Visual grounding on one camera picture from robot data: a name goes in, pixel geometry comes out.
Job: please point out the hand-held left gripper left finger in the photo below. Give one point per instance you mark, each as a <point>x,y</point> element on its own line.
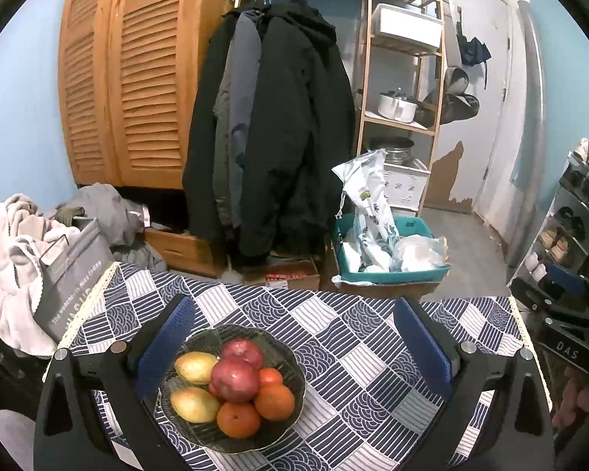
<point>167,348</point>

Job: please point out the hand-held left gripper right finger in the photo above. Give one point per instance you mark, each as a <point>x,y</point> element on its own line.
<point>422,348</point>

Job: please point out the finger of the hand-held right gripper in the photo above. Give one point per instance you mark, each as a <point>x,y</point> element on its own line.
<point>545,301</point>
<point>564,279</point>

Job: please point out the yellow mango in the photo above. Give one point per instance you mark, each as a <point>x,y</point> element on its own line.
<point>196,368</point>
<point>194,405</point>

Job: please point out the red apple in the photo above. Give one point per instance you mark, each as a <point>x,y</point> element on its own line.
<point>243,351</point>
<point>235,380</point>

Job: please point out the ribbed glass plate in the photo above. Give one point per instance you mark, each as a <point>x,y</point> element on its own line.
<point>201,439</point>

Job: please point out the orange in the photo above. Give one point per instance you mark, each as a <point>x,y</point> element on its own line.
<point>271,377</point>
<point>275,402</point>
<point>238,419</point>

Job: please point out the person's right hand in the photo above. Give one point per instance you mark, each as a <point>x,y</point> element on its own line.
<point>586,400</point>

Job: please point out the blue white patterned tablecloth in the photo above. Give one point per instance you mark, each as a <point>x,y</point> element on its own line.
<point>353,333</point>

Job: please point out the metal shoe rack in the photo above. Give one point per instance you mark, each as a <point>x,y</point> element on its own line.
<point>559,206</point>

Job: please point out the teal plastic bin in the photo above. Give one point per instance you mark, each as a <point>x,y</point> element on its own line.
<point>397,277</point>

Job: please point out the large cardboard box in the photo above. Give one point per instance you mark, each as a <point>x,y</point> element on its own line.
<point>373,290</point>

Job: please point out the clear plastic bag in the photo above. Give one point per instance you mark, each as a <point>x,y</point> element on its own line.
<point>419,252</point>

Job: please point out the wooden drawer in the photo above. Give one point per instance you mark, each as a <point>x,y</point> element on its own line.
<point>186,252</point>

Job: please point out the grey tote bag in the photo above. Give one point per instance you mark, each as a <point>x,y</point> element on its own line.
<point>73,284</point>

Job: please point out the small cardboard box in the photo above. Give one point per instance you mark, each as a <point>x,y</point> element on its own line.
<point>289,274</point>

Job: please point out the grey clothes pile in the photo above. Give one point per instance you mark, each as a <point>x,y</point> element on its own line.
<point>108,211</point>

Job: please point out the grey metal pipe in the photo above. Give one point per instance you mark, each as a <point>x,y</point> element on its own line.
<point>532,132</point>

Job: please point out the white patterned bag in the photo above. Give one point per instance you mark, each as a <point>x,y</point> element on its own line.
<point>368,206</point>

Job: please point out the white plastic basket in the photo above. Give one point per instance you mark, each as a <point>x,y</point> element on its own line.
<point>407,184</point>

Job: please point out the pale fleece blanket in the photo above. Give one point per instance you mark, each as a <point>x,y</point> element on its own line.
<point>10,265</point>

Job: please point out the black jacket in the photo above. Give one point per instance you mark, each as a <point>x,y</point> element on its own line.
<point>201,157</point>

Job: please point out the metal basin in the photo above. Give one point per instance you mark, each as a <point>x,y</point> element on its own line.
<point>392,151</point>

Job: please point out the hanging dark bags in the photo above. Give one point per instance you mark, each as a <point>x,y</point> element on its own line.
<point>459,103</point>

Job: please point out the white door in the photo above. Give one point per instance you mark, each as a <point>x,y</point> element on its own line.
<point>486,83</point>

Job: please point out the dark pan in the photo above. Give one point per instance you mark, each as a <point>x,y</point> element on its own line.
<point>428,113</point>

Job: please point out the wooden shelf rack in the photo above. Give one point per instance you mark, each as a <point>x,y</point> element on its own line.
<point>397,125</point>

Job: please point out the grey jacket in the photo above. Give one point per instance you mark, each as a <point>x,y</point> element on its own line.
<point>235,132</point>

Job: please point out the white pot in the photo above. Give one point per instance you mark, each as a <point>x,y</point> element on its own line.
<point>396,107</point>

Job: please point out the dark blue umbrella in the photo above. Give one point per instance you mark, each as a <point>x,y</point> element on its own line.
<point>473,51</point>

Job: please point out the black hooded coat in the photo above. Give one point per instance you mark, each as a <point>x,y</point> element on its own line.
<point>299,132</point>

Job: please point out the wooden louvered wardrobe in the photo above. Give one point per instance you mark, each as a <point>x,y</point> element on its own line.
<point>137,83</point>

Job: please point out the white storage box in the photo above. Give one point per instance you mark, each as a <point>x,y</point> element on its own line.
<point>407,27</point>

